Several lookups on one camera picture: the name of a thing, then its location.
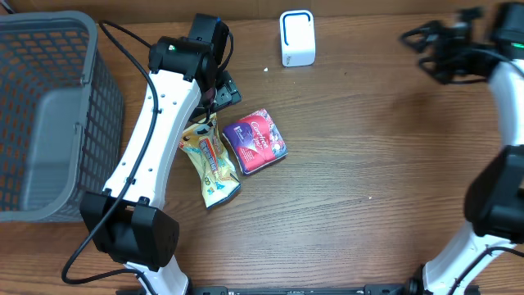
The red purple pantyliner pack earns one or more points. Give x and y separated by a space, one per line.
256 141

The grey plastic shopping basket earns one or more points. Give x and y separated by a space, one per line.
61 116

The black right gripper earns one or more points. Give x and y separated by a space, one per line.
443 31

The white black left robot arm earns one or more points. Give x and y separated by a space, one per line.
187 81

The white barcode scanner stand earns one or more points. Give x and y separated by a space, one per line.
297 36

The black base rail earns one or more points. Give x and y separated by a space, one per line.
372 289

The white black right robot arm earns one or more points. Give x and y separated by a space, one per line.
493 206

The yellow snack packet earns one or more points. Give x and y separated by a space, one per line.
219 180

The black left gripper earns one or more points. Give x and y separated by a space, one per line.
228 93

